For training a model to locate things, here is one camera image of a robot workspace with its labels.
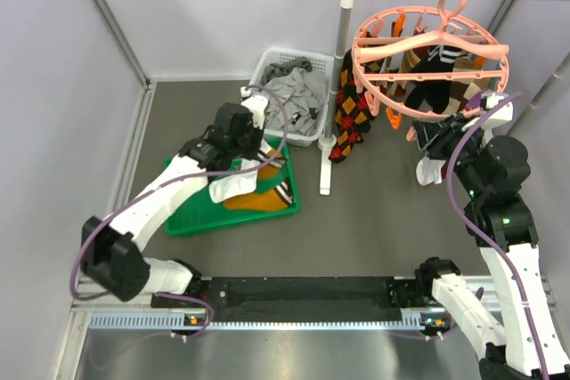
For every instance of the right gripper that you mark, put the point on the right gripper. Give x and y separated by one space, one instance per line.
427 132

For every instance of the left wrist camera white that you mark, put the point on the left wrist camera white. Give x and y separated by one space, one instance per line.
256 104

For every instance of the orange brown striped sock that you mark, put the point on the orange brown striped sock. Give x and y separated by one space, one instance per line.
278 198

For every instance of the orange clothes clip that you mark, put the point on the orange clothes clip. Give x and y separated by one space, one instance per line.
395 118

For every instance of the green plastic tray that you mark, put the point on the green plastic tray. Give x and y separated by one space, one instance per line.
199 214

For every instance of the black argyle sock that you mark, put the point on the black argyle sock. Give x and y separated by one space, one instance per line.
353 116

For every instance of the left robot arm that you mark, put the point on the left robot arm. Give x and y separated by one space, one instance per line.
112 248

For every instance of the black white striped sock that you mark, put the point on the black white striped sock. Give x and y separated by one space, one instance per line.
436 93

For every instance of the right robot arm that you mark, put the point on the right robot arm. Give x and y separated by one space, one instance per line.
483 179

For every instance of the grey slotted cable duct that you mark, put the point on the grey slotted cable duct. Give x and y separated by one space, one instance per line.
410 321

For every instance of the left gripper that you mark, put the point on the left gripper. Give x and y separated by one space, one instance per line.
252 154

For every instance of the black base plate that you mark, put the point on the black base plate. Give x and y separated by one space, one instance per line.
310 299

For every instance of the pink round clip hanger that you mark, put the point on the pink round clip hanger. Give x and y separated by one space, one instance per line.
454 30

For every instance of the white plastic laundry basket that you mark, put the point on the white plastic laundry basket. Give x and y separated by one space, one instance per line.
279 55

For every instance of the grey clothes pile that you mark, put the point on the grey clothes pile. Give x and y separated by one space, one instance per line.
301 89

